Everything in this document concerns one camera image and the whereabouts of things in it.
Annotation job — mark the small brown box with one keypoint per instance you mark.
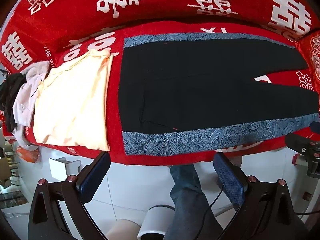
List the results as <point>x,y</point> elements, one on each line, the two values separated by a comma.
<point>306,195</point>

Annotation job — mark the white cardboard box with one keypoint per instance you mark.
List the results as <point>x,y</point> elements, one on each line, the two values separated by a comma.
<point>63,166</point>

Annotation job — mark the fluffy pale pink garment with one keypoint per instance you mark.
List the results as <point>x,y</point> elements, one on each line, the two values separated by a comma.
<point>36,70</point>

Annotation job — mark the red embroidered cushion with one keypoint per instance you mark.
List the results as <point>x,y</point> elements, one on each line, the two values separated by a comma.
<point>312,55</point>

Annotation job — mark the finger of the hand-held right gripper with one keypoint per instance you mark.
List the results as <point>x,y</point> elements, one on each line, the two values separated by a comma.
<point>298,142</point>
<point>315,126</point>

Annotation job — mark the person's leg in jeans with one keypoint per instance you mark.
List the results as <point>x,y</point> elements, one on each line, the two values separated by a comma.
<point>190,205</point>

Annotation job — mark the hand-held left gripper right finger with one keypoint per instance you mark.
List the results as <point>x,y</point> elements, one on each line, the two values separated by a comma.
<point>230,180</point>

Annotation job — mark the orange plastic bag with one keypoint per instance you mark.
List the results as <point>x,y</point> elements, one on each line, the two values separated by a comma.
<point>28,155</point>

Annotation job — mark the white shirt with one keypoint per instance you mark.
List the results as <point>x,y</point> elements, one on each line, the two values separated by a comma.
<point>25,100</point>

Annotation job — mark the red printed sofa cover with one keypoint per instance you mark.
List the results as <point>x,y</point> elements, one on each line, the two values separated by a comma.
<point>162,7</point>

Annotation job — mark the cream folded garment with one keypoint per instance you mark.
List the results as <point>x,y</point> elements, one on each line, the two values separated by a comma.
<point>75,100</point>

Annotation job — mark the black pants with patterned sides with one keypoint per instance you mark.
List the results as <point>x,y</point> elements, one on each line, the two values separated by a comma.
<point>200,92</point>

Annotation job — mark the white round device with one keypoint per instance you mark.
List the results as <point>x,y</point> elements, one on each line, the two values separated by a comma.
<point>157,220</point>

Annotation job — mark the black crumpled garment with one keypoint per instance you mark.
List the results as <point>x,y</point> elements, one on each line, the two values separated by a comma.
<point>12,90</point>

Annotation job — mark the black metal chair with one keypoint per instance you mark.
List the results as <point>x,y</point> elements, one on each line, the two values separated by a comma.
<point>8,162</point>

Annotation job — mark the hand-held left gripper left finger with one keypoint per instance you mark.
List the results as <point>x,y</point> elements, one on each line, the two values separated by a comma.
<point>95,177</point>

